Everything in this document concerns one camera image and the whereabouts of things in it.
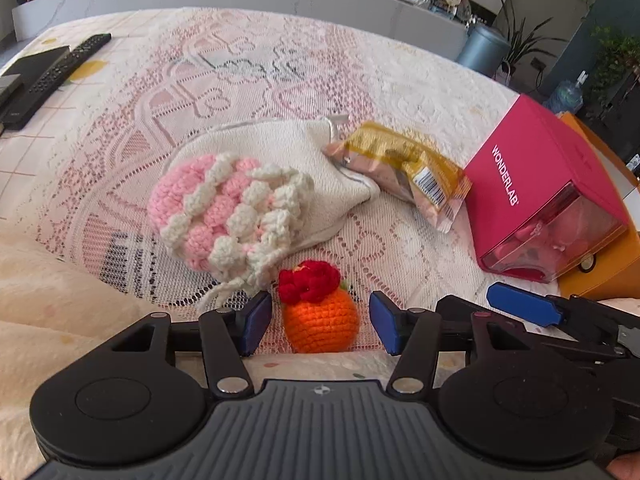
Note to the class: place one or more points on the orange cardboard box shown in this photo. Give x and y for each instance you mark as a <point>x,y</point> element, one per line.
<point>610,270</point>

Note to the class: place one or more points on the blue-grey trash can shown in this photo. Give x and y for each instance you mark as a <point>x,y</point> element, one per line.
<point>482,50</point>

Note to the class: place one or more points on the person's right hand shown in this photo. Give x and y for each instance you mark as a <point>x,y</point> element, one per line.
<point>627,470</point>

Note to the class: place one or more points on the cream floral quilt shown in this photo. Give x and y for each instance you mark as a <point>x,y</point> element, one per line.
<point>75,320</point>

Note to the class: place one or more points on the trailing pothos plant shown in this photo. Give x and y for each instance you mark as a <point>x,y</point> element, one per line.
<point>615,55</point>

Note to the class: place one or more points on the cream knit zip pouch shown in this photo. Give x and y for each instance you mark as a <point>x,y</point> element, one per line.
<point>320,170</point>

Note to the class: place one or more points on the pink and white crochet pouch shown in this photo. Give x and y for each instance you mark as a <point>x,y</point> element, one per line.
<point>225,210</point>

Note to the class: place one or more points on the yellow snack packet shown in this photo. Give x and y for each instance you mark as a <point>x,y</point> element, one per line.
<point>395,165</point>

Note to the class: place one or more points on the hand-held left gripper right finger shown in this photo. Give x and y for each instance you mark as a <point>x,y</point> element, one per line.
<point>385,322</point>

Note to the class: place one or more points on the dark cabinet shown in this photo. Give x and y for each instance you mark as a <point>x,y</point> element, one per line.
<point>625,120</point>

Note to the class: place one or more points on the wall socket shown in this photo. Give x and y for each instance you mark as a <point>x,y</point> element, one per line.
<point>537,64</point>

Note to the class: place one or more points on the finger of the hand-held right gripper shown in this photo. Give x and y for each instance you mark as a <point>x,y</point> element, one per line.
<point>525,304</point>

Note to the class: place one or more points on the snake plant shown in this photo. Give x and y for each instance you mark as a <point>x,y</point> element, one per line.
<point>520,35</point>

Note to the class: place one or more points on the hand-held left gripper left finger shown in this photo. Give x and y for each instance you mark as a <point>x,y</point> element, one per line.
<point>256,322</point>

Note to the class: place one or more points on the flat black box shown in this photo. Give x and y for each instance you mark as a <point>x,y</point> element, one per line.
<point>30,87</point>

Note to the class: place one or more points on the pink Wonderlab box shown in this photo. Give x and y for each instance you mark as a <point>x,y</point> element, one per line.
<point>530,185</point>

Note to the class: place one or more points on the pink lace tablecloth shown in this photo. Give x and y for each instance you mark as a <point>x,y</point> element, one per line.
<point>200,85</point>

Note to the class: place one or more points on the blue water jug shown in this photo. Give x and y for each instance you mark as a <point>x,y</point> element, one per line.
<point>566,95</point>

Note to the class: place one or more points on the woven basket bag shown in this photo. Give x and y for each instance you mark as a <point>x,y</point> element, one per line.
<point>504,74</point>

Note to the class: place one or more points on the orange crochet fruit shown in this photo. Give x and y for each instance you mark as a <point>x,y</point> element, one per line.
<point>320,320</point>

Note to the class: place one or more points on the black remote control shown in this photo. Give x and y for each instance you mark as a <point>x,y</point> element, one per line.
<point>67,62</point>

